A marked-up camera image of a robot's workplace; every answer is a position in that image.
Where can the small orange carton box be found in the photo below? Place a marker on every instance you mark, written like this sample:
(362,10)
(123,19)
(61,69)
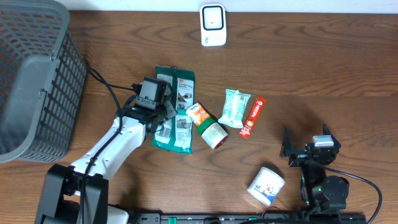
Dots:
(197,113)

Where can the white blue labelled jar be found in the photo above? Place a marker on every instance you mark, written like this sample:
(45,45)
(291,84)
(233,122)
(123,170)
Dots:
(266,186)

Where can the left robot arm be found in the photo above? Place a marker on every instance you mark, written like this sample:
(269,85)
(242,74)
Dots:
(78,193)

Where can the teal white snack packet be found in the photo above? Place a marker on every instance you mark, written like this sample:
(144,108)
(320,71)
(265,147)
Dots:
(234,108)

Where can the red coffee stick sachet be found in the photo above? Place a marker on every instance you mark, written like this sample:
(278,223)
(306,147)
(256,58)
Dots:
(251,119)

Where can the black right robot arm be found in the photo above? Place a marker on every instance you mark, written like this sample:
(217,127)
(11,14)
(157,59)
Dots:
(323,193)

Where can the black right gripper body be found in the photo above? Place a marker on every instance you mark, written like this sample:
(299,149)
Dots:
(299,158)

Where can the grey plastic mesh basket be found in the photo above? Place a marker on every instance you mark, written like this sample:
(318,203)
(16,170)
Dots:
(43,77)

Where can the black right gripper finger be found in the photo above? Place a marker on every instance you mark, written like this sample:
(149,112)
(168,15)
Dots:
(286,148)
(326,130)

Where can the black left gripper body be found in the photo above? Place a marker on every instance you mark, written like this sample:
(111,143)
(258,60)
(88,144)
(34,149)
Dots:
(165,112)

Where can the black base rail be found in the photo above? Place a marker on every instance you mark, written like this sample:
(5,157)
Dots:
(156,218)

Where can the green lid white jar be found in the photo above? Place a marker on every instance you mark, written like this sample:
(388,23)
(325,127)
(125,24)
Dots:
(213,134)

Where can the white red package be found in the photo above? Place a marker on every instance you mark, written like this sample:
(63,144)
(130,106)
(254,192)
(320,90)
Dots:
(175,135)

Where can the white barcode scanner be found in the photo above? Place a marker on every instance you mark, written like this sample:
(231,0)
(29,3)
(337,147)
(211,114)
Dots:
(213,25)

